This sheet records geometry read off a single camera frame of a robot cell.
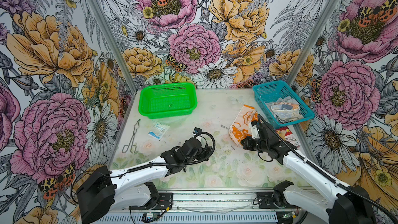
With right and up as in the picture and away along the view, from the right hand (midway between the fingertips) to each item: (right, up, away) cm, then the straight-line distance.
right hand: (241, 146), depth 82 cm
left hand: (-21, -1, -1) cm, 21 cm away
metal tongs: (-61, -3, +10) cm, 62 cm away
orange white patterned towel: (+3, +6, +16) cm, 18 cm away
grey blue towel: (+32, +19, +18) cm, 42 cm away
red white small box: (+30, +4, +12) cm, 32 cm away
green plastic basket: (-46, +25, +33) cm, 62 cm away
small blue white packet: (-48, +5, +17) cm, 51 cm away
